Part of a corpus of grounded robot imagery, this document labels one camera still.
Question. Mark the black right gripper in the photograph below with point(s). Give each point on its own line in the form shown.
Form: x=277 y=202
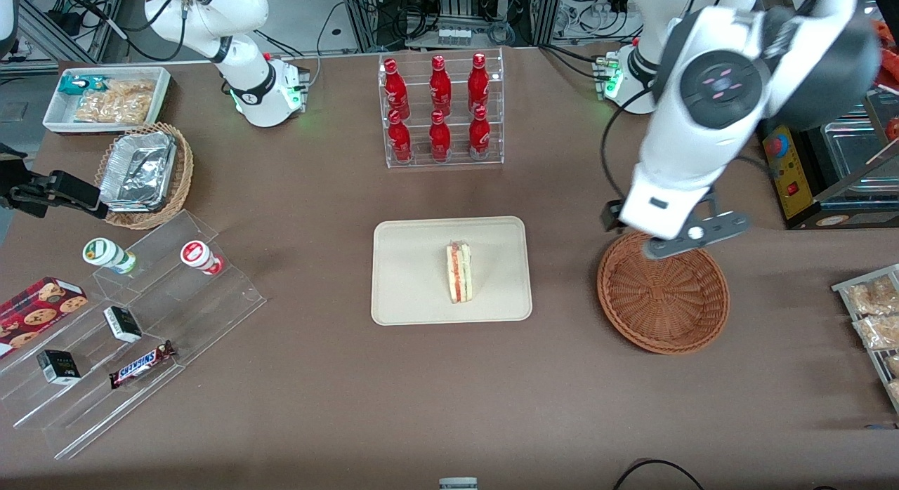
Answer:
x=27 y=189

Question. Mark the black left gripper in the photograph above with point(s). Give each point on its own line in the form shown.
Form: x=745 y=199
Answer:
x=611 y=215

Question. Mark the triangular sandwich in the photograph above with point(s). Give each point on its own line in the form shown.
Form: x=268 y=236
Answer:
x=460 y=272

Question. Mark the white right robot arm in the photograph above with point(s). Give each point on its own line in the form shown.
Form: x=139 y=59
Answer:
x=246 y=90

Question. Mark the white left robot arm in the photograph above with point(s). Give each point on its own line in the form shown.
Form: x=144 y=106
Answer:
x=681 y=153

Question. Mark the brown round wicker basket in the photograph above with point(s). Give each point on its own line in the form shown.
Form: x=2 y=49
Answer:
x=660 y=300

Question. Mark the wicker basket with foil trays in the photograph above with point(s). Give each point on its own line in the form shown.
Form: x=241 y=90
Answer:
x=182 y=174

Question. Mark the beige plastic tray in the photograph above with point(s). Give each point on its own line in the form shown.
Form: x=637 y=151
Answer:
x=407 y=279

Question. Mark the stack of foil trays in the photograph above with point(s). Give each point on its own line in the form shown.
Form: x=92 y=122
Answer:
x=137 y=170

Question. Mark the green capped yogurt bottle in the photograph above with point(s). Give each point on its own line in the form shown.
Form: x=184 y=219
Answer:
x=105 y=253

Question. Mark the white plastic snack bin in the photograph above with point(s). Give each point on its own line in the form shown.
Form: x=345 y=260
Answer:
x=56 y=118

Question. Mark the clear bag of crackers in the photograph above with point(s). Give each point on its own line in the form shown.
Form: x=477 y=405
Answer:
x=133 y=87
x=112 y=109

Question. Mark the green snack packet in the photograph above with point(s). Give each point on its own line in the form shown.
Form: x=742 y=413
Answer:
x=79 y=85

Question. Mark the red cookie box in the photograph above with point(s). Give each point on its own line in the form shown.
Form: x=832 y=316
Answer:
x=35 y=311

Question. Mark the red capped yogurt bottle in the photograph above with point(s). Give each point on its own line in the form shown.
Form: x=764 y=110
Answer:
x=198 y=256

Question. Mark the small black box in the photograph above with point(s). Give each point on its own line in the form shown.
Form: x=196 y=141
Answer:
x=123 y=323
x=58 y=367

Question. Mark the red cola bottle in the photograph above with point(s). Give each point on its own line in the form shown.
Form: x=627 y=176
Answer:
x=440 y=140
x=440 y=86
x=399 y=140
x=478 y=84
x=395 y=90
x=480 y=136

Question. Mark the clear acrylic tiered stand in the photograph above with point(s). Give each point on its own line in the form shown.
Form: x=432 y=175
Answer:
x=211 y=307

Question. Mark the black food warmer cabinet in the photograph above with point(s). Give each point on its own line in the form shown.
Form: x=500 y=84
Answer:
x=790 y=170

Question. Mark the snickers chocolate bar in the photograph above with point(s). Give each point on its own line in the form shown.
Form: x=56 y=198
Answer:
x=140 y=364

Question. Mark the clear acrylic bottle rack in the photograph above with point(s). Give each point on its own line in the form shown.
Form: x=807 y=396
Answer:
x=421 y=160

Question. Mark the aluminium equipment rack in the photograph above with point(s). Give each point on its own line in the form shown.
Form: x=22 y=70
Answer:
x=456 y=9

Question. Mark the clear bag of pastry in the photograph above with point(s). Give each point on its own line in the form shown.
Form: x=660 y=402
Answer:
x=895 y=392
x=893 y=363
x=874 y=297
x=878 y=332

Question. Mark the small grey device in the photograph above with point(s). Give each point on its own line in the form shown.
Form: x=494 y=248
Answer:
x=458 y=484

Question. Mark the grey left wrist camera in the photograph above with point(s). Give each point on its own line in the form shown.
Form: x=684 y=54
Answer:
x=702 y=236

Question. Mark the aluminium frame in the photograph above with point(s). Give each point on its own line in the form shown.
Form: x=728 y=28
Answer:
x=42 y=34

